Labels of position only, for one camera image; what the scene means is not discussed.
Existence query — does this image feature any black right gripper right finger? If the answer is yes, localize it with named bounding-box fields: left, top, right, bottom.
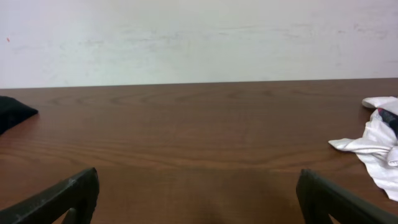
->
left=296, top=169, right=397, bottom=224

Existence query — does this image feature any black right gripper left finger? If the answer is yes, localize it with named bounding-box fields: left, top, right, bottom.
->
left=1, top=167, right=100, bottom=223

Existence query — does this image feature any white crumpled garment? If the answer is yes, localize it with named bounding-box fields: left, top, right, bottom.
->
left=328, top=96, right=397, bottom=201

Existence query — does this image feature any black folded cloth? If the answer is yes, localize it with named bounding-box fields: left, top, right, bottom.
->
left=0, top=96, right=38, bottom=134

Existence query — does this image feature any dark navy striped garment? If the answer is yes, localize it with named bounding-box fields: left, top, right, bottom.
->
left=377, top=108, right=398, bottom=136

